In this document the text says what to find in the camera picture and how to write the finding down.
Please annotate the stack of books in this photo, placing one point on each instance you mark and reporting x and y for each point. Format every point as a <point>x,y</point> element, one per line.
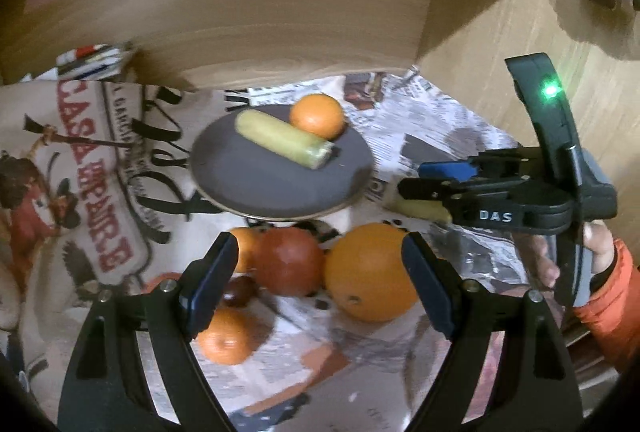
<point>94,62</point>

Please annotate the orange jacket sleeve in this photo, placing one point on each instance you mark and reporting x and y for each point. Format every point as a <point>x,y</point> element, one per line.
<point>612,313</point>

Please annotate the small dark plum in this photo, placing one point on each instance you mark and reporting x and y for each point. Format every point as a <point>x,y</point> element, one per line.
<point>239,291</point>

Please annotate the dark grey round plate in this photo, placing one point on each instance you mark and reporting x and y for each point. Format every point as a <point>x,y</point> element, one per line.
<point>243,178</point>

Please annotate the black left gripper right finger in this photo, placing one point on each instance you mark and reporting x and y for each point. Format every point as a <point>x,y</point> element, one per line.
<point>435,282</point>

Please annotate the small mandarin front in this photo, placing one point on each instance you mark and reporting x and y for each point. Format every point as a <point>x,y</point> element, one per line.
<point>229,338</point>

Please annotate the large orange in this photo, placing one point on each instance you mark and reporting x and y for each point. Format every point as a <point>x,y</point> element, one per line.
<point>365,275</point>

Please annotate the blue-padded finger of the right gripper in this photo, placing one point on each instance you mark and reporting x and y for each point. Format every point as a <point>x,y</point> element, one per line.
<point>448,171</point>

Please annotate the small mandarin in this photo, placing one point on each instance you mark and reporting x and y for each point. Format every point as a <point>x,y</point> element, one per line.
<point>229,338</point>
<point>318,114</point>
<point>247,240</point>

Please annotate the printed newspaper cloth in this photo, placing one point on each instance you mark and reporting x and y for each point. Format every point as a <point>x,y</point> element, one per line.
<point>108,203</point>

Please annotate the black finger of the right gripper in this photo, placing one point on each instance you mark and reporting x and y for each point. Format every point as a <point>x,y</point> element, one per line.
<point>423,189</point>

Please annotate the red tomato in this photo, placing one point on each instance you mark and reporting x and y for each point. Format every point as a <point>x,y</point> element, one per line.
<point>288,261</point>

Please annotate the person's right hand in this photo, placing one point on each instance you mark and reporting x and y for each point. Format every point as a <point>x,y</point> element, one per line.
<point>535,254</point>

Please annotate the pale yellow cylindrical fruit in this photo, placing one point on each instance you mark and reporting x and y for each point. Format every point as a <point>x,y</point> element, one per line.
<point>281,138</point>

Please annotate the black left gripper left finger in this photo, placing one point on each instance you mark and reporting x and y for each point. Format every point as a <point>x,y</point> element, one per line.
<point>202,283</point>

